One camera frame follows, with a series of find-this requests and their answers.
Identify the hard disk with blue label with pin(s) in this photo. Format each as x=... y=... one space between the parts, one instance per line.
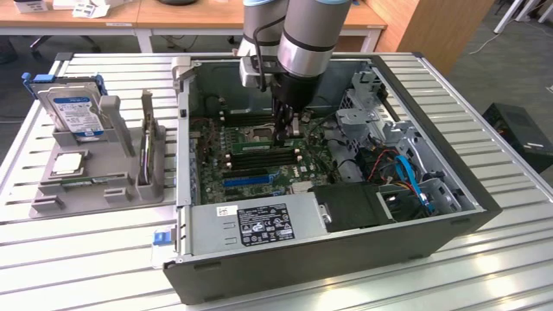
x=75 y=111

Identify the black plastic fan shroud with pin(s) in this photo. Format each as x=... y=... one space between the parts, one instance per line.
x=350 y=207

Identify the silver CPU chip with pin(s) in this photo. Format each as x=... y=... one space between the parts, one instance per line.
x=67 y=163

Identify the silver chipset heatsink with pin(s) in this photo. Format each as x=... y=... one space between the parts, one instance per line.
x=302 y=188

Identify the black open PC case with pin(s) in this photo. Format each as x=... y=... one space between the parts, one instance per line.
x=303 y=278

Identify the hard disk in blue caddy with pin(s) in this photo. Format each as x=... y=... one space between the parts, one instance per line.
x=64 y=81

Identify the black RAM slot bank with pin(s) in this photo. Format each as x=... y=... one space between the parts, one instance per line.
x=246 y=118

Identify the black box with green stripe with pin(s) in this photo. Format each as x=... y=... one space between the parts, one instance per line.
x=523 y=129

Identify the wooden cabinet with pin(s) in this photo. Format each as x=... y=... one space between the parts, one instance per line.
x=428 y=29

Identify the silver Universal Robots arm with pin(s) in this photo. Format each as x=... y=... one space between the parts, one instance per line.
x=308 y=39

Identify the green RAM stick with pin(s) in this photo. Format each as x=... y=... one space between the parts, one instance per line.
x=92 y=180
x=252 y=147

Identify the silver metal disk bay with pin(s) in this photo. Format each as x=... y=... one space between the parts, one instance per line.
x=401 y=136

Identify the grey parts rack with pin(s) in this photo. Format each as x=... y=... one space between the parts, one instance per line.
x=87 y=201

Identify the wooden desk with white frame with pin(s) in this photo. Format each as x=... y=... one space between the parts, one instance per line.
x=195 y=17
x=64 y=19

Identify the black RAM slot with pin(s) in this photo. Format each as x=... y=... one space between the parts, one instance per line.
x=259 y=165
x=259 y=156
x=259 y=161

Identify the silver power supply unit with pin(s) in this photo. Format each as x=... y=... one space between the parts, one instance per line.
x=207 y=233

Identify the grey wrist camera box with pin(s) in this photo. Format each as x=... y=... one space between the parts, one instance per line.
x=251 y=71

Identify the blue case latch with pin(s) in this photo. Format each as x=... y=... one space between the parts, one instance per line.
x=162 y=237

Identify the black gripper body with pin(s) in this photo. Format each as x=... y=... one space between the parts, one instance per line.
x=298 y=89

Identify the white small box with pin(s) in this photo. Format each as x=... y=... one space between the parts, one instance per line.
x=32 y=6

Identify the green motherboard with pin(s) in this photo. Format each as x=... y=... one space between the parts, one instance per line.
x=308 y=162

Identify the CPU socket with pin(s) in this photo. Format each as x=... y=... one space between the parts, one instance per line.
x=262 y=133

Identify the graphics card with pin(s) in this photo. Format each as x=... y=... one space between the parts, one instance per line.
x=147 y=139

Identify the blue expansion slot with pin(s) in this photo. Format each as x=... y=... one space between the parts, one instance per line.
x=248 y=182

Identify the white table leg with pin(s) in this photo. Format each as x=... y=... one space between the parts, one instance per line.
x=503 y=17

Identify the white paper cards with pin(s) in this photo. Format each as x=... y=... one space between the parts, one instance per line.
x=88 y=9

